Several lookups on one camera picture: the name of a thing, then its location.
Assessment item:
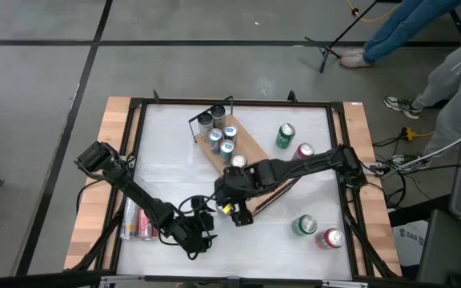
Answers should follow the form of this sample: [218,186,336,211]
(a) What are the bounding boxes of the white labelled box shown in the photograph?
[391,218,430,268]

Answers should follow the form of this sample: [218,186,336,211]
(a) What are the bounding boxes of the yellow extension cord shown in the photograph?
[400,126,435,142]

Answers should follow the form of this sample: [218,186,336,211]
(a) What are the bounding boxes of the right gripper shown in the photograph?
[213,164,264,228]

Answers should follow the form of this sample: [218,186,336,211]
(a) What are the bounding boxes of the person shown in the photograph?
[339,0,461,69]
[383,27,461,171]

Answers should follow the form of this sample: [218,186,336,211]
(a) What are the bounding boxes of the red Fanta can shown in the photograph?
[137,207,158,241]
[315,227,346,251]
[292,142,315,161]

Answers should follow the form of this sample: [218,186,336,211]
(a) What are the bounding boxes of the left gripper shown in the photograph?
[168,194,219,258]

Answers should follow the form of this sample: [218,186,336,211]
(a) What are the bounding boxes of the green Sprite can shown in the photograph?
[291,214,319,237]
[230,154,248,169]
[275,122,296,150]

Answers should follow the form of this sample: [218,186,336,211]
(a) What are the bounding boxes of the wooden tray with black handles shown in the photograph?
[188,95,304,219]

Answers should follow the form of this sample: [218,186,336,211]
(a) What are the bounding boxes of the black tripod stand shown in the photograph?
[303,0,380,74]

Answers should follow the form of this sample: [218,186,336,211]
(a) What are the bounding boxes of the dark grey cabinet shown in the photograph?
[415,207,461,288]

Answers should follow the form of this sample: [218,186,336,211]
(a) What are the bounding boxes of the white cable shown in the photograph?
[398,122,461,169]

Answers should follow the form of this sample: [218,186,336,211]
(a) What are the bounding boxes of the yellow cable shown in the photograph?
[346,0,391,23]

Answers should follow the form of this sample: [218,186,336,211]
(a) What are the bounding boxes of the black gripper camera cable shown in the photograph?
[156,194,216,262]

